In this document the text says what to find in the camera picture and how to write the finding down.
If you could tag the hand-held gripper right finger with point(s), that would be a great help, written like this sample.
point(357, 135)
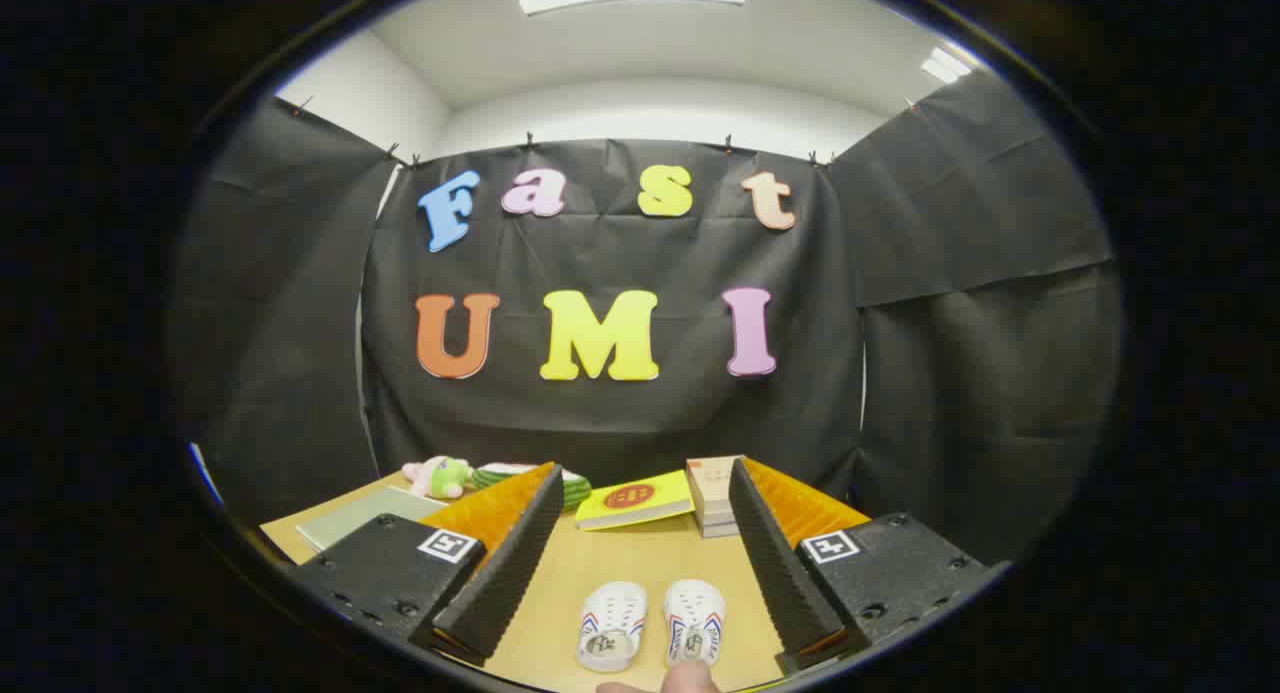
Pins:
point(775, 563)

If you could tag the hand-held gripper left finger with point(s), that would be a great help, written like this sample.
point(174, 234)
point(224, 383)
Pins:
point(510, 573)

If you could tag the white canvas shoe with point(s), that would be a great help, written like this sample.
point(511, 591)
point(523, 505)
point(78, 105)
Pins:
point(694, 618)
point(612, 623)

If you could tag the grey-blue cover book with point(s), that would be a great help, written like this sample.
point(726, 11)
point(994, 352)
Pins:
point(718, 533)

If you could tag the thin white book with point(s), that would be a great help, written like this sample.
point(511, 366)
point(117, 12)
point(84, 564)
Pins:
point(715, 523)

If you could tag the thick tan cover book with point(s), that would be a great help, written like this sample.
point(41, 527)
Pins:
point(710, 488)

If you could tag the green striped watermelon plush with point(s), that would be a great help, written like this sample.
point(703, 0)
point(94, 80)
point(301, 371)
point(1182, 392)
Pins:
point(577, 493)

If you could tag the pink and green plush toy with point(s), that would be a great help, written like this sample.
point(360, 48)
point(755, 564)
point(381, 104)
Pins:
point(445, 478)

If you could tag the yellow book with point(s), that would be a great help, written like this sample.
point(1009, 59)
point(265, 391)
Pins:
point(640, 501)

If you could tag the small ceiling light panel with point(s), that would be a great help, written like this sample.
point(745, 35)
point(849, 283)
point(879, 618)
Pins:
point(945, 65)

